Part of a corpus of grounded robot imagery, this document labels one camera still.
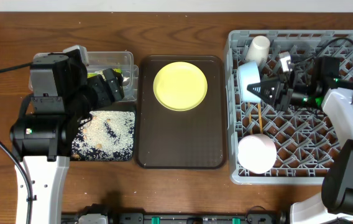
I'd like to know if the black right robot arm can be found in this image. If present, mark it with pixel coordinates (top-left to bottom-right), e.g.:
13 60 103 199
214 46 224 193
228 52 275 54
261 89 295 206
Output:
246 56 353 223

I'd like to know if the white rice bowl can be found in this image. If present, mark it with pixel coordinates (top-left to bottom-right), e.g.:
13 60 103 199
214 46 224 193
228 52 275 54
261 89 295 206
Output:
237 134 277 174

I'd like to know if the green yellow snack wrapper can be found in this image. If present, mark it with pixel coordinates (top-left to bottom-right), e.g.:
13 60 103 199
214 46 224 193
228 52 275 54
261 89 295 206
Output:
88 68 122 79

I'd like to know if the yellow plate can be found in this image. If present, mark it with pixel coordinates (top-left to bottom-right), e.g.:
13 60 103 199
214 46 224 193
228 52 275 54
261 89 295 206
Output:
153 62 208 111

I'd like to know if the dark brown tray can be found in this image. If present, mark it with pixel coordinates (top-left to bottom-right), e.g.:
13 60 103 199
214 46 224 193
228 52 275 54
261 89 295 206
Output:
135 55 227 169

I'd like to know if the clear plastic bin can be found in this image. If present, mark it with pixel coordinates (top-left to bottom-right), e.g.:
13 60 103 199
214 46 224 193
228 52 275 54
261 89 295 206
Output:
29 52 136 98

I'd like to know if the grey dishwasher rack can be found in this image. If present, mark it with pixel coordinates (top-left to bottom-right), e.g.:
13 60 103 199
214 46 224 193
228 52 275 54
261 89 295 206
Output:
224 30 353 185

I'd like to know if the white cup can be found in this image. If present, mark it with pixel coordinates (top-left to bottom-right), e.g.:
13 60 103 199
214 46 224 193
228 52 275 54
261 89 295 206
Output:
245 35 270 66

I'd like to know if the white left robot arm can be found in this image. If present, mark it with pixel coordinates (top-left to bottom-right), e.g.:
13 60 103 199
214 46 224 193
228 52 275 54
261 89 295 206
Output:
10 45 124 223

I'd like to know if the light blue bowl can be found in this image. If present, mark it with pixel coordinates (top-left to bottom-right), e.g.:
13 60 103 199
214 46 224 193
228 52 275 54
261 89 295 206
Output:
237 61 261 103

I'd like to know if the wooden chopstick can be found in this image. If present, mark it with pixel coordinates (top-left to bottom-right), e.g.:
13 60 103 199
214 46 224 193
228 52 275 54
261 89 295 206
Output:
247 102 253 134
257 103 263 134

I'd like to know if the black waste tray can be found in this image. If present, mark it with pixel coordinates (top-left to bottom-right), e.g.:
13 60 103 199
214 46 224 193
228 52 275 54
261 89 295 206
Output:
69 101 137 162

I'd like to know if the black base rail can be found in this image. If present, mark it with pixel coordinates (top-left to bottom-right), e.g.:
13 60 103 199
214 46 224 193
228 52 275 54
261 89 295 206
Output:
60 204 290 224

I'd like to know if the pile of rice grains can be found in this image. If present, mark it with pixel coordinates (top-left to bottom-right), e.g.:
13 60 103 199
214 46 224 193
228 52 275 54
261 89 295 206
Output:
70 110 136 161

